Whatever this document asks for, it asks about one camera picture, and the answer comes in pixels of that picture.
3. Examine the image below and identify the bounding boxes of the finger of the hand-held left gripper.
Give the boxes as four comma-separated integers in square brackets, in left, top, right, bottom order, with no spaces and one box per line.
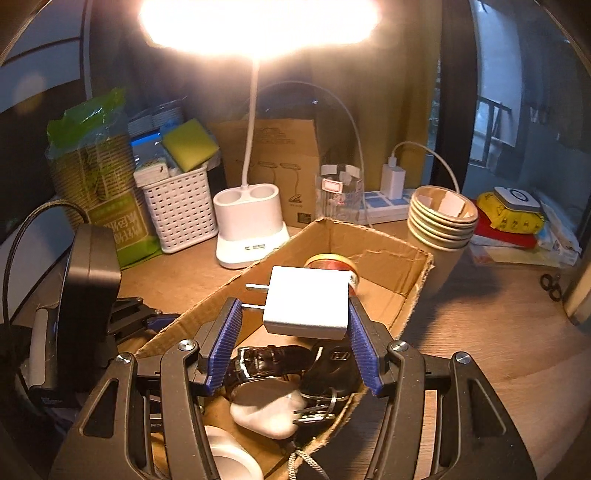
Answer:
[108,296,182,344]

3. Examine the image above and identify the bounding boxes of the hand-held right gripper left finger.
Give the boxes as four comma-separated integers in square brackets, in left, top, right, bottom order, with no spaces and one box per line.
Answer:
[48,296,244,480]

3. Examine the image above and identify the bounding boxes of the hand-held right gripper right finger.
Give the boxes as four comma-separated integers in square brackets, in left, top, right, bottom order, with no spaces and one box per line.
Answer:
[347,296,539,480]

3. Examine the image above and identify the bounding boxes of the black car key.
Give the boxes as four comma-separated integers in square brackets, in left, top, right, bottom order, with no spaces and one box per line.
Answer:
[291,344,363,425]

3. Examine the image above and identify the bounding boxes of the wristwatch with brown leather strap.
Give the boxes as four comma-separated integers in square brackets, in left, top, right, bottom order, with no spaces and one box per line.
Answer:
[226,345,319,393]

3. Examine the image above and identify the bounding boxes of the white earbuds case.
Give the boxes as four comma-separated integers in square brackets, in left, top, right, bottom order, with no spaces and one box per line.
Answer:
[230,387,302,438]

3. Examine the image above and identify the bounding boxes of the white square power adapter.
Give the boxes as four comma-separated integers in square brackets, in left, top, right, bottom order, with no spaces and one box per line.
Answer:
[245,265,352,341]

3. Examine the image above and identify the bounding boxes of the cardboard box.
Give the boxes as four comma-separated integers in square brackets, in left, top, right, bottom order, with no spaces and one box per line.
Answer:
[134,217,435,480]

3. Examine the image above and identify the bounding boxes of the red can with yellow lid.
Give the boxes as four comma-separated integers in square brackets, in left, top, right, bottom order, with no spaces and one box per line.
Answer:
[303,254,360,298]

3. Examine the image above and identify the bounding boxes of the white round jar lid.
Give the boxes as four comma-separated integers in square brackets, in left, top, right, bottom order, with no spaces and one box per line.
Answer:
[203,425,265,480]

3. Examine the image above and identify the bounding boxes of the grey braided cord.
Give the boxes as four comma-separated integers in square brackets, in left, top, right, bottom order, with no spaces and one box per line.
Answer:
[286,443,326,480]

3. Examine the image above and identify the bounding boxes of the white plastic basket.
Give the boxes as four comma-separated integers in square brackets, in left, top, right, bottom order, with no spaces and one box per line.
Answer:
[142,164,220,256]

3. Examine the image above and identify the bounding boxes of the white desk lamp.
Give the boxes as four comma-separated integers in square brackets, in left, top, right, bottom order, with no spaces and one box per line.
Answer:
[139,0,384,270]

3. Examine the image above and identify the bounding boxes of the stack of paper cups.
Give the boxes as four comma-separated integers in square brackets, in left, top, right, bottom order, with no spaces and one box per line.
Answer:
[407,185,480,298]

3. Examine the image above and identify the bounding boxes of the bagged pack of paper cups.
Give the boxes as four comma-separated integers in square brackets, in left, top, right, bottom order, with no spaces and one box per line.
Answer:
[46,88,163,271]

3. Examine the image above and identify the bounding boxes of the white power strip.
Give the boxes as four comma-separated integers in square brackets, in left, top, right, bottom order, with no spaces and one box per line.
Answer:
[360,187,416,224]

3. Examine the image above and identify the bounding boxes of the small white carton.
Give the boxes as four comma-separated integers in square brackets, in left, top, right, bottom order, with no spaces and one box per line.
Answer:
[134,161,171,188]

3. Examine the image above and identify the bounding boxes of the clear plastic container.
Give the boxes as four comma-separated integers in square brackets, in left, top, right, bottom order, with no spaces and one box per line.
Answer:
[315,164,365,222]

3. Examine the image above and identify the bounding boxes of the white folded paper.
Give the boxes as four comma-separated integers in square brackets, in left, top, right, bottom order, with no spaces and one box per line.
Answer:
[434,193,466,217]

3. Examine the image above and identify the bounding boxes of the tan paper envelope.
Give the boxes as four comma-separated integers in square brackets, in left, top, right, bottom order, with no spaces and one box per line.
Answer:
[470,242,571,268]

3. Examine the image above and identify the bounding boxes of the red flat packet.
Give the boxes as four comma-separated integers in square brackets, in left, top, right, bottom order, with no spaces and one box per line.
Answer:
[471,217,539,250]

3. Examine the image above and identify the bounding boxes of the white slim usb charger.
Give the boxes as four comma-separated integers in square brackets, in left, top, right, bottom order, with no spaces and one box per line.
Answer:
[381,157,407,200]

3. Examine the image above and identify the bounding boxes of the blue tissue pack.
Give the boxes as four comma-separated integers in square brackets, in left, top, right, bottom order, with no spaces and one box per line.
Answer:
[130,131,167,164]

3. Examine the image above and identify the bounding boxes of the yellow sponge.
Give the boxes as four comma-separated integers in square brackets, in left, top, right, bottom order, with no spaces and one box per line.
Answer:
[163,117,220,171]

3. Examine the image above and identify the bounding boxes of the yellow wet wipes pack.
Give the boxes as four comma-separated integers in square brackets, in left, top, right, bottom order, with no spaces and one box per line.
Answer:
[475,186,546,234]

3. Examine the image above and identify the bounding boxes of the brown lamp carton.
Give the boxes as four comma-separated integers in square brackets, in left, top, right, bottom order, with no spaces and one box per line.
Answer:
[210,117,321,229]

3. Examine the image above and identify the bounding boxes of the clear plastic packaging stack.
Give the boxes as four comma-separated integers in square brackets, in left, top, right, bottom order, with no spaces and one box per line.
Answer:
[127,102,185,137]

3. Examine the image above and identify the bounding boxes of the steel thermos with tag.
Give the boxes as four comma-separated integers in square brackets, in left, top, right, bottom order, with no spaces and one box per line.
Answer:
[561,258,591,326]

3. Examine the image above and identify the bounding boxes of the white paper packets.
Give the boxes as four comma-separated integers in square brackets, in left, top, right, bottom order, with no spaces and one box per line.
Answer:
[536,198,583,266]

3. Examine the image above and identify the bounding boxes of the yellow curtain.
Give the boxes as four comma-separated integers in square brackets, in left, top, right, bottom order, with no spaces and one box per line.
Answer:
[318,23,439,195]

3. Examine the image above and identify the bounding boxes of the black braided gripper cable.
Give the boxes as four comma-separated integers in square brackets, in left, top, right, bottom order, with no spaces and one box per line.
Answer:
[2,198,90,356]

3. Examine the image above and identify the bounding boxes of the black handled scissors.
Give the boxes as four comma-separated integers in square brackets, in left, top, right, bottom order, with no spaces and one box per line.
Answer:
[541,273,564,302]

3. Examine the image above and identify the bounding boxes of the white charging cable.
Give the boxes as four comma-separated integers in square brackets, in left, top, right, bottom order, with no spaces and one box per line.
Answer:
[390,141,462,195]

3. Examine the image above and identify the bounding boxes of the white lamp cable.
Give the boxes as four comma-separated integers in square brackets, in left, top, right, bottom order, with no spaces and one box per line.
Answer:
[263,80,365,222]

